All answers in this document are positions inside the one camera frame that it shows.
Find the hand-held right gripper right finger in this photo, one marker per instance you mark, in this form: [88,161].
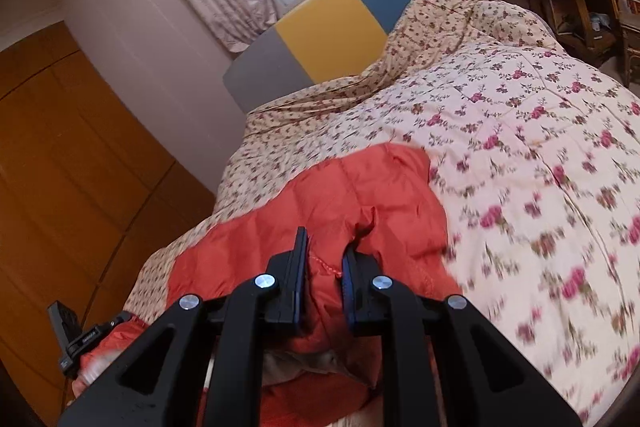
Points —
[362,297]

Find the bed with floral quilt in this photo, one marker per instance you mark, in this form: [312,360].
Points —
[525,132]

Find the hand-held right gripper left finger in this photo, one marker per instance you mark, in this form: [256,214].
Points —
[287,292]

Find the grey yellow blue headboard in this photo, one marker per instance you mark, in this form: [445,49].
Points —
[325,22]

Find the rattan chair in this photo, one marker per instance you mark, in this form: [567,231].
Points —
[622,7]

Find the wooden wardrobe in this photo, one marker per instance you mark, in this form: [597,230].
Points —
[75,157]

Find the orange quilted jacket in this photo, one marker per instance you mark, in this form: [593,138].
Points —
[380,197]

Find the person's left hand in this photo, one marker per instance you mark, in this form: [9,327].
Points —
[80,389]

